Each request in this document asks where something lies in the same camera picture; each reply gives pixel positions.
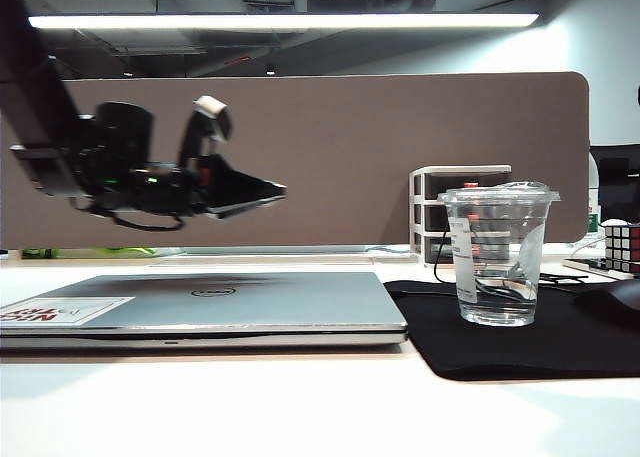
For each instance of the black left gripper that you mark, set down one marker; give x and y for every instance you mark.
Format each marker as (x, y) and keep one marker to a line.
(165, 187)

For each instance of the clear plastic cup with lid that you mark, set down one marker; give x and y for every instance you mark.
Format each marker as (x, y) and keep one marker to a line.
(500, 257)

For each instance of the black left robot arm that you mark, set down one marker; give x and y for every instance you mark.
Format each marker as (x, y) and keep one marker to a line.
(35, 87)

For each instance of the silver closed laptop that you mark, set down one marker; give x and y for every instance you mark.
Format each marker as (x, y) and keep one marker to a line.
(250, 307)

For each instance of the white red laptop sticker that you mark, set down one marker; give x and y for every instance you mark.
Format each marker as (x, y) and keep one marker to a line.
(85, 311)

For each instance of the brown fabric desk partition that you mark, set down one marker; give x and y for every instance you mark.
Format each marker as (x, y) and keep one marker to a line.
(350, 152)

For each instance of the green object behind partition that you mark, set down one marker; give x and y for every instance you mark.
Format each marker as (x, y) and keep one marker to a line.
(125, 252)

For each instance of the long white ceiling light strip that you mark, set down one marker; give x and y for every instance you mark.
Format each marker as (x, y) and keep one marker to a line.
(280, 21)

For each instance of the white black three-drawer organizer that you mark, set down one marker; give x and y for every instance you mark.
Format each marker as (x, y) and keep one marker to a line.
(418, 202)

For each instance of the black mouse pad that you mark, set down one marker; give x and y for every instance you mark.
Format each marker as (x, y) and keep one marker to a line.
(500, 347)

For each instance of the white bottle with green label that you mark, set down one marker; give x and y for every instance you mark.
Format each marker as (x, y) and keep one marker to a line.
(593, 197)

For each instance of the flat dark rectangular device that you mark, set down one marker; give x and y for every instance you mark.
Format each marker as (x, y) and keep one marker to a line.
(585, 266)

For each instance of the black monitor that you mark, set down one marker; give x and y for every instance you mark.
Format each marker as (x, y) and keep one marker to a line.
(620, 187)

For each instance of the black Rubik's cube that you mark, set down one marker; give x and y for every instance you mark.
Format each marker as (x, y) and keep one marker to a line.
(622, 244)

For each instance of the black computer mouse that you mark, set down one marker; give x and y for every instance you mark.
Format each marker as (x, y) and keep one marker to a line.
(615, 302)

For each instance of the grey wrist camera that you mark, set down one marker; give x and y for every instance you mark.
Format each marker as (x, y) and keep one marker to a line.
(215, 112)

